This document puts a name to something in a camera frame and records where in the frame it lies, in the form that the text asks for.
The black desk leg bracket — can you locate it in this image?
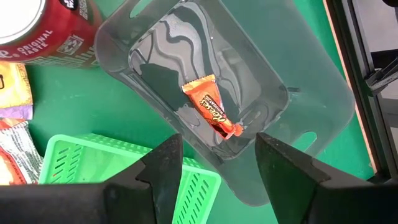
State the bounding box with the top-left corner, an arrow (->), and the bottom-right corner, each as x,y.
364,57 -> 398,96

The dark green plastic bin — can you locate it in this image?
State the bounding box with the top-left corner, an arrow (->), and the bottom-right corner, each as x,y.
94,0 -> 356,207

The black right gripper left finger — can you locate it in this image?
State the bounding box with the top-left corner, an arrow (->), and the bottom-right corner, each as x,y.
104,133 -> 185,224

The yellow purple candy bag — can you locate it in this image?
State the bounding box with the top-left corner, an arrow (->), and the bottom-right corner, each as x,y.
0,61 -> 34,121

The red Coca-Cola can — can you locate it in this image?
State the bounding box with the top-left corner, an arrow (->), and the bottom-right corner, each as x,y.
0,0 -> 104,68

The orange Reese's candy pack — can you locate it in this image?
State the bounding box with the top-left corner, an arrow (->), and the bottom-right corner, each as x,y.
181,73 -> 245,140

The orange Reese's wrapper white back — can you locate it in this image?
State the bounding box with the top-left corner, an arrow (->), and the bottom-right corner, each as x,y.
0,117 -> 44,186

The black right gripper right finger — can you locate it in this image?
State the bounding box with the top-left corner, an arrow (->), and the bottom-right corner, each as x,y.
254,132 -> 374,224

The green plastic basket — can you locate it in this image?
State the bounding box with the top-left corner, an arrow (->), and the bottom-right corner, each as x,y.
38,133 -> 222,224

